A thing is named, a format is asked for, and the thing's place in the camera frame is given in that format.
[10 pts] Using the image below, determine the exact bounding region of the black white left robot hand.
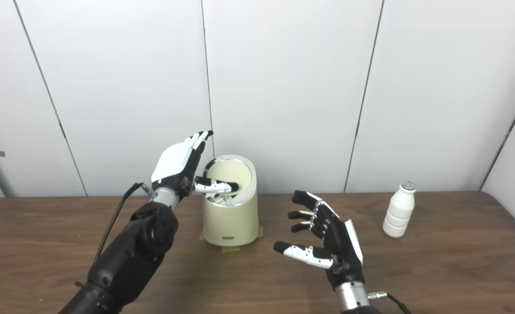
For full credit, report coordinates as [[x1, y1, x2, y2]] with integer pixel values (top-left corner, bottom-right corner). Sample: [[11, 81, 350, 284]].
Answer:
[[151, 130, 240, 202]]

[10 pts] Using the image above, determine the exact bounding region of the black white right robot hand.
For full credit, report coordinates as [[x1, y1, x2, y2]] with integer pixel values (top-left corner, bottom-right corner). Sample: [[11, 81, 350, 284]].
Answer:
[[273, 190, 365, 290]]

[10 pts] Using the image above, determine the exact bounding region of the cream round bin lid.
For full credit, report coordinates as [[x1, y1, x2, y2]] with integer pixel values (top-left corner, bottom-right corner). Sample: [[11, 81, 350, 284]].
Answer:
[[205, 160, 252, 205]]

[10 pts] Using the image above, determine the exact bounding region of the small white plastic bottle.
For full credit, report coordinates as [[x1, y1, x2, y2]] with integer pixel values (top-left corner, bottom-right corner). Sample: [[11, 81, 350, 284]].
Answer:
[[383, 181, 416, 238]]

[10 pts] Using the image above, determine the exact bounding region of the cream-colored cylindrical bin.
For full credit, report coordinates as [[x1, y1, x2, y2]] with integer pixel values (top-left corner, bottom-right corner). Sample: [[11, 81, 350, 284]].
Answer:
[[202, 155, 259, 247]]

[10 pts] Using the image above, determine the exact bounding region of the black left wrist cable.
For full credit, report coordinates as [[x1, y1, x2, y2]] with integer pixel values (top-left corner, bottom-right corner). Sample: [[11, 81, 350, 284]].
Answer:
[[94, 182, 155, 262]]

